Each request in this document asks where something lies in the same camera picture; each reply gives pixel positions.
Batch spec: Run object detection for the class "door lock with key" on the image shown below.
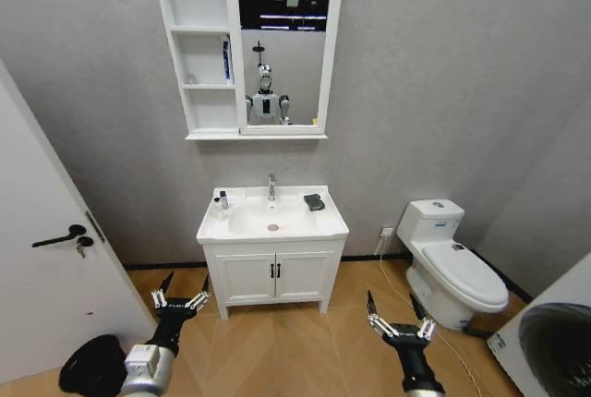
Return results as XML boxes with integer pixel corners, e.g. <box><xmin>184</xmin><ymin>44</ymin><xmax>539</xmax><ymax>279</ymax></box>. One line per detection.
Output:
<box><xmin>74</xmin><ymin>235</ymin><xmax>95</xmax><ymax>260</ymax></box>

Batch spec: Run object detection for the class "cabinet mirror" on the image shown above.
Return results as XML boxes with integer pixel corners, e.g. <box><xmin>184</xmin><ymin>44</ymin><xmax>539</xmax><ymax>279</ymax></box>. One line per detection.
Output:
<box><xmin>235</xmin><ymin>0</ymin><xmax>332</xmax><ymax>126</ymax></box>

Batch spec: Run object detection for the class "white door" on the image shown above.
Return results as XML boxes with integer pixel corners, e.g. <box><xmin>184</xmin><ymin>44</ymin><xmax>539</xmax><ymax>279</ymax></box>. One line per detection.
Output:
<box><xmin>0</xmin><ymin>58</ymin><xmax>159</xmax><ymax>385</ymax></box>

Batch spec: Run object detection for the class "white toilet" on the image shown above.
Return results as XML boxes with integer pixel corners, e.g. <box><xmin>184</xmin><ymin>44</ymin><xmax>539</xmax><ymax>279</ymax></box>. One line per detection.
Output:
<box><xmin>395</xmin><ymin>198</ymin><xmax>511</xmax><ymax>332</ymax></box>

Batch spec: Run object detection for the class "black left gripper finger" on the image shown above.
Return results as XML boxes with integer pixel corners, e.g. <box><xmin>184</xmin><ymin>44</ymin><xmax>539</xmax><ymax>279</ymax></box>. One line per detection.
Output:
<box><xmin>151</xmin><ymin>271</ymin><xmax>175</xmax><ymax>309</ymax></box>
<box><xmin>186</xmin><ymin>274</ymin><xmax>212</xmax><ymax>314</ymax></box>

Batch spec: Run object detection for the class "white wall cabinet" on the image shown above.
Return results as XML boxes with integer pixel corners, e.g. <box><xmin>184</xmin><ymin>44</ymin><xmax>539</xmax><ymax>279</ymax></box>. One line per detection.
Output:
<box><xmin>149</xmin><ymin>0</ymin><xmax>347</xmax><ymax>141</ymax></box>

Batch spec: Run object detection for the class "white washing machine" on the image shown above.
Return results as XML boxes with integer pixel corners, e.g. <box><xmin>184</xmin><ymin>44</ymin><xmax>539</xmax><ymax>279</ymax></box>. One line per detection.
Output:
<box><xmin>486</xmin><ymin>252</ymin><xmax>591</xmax><ymax>397</ymax></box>

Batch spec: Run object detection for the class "thin white cable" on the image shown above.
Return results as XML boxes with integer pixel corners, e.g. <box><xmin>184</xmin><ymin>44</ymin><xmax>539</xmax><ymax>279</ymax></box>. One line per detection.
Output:
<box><xmin>374</xmin><ymin>234</ymin><xmax>488</xmax><ymax>397</ymax></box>

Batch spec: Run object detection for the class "metal door latch plate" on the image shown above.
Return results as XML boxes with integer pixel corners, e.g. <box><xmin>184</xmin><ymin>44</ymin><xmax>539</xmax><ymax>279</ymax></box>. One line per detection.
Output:
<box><xmin>84</xmin><ymin>210</ymin><xmax>107</xmax><ymax>245</ymax></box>

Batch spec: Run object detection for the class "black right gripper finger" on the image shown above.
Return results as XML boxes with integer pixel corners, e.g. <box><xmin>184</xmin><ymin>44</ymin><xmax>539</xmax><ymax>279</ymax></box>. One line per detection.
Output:
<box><xmin>408</xmin><ymin>293</ymin><xmax>438</xmax><ymax>343</ymax></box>
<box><xmin>366</xmin><ymin>289</ymin><xmax>395</xmax><ymax>339</ymax></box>

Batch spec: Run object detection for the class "white vanity cabinet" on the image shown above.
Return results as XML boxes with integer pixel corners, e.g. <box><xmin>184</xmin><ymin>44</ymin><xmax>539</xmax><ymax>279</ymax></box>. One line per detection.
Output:
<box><xmin>202</xmin><ymin>238</ymin><xmax>347</xmax><ymax>321</ymax></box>

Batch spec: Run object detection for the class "white ceramic washbasin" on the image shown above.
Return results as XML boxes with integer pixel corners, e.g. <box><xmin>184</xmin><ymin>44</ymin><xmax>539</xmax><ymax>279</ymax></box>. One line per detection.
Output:
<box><xmin>196</xmin><ymin>184</ymin><xmax>350</xmax><ymax>246</ymax></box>

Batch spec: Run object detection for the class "black door lever handle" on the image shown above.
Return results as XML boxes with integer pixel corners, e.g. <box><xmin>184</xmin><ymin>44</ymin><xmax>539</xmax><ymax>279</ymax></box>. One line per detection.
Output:
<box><xmin>30</xmin><ymin>223</ymin><xmax>88</xmax><ymax>249</ymax></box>

